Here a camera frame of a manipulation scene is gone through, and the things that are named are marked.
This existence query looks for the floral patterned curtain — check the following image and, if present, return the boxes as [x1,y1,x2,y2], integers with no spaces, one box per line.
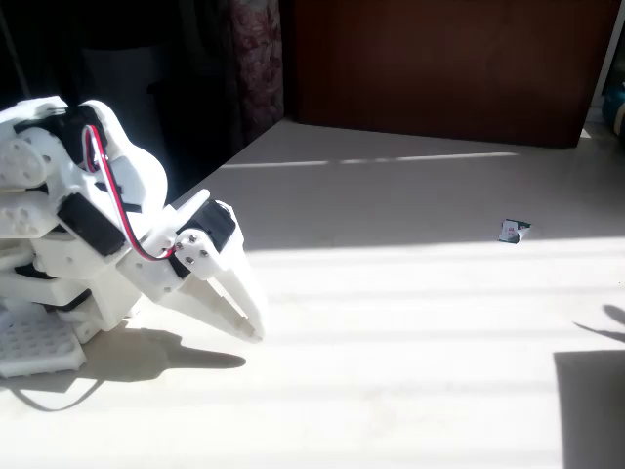
[228,0,286,144]

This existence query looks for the green white paper label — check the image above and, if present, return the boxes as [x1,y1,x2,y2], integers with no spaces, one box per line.
[496,218,533,244]

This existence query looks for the brown wooden cabinet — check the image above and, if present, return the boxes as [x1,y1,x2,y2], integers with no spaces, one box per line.
[291,0,622,150]

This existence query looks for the teal round object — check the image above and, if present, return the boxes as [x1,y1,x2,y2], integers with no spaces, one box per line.
[601,81,625,131]

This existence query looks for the red black white servo cable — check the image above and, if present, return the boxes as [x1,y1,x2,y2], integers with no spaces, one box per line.
[81,123,178,263]

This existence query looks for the white perforated base plate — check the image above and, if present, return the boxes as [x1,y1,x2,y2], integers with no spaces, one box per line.
[0,305,89,381]

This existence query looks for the white door frame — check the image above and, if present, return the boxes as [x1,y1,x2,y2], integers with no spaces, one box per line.
[583,0,625,126]

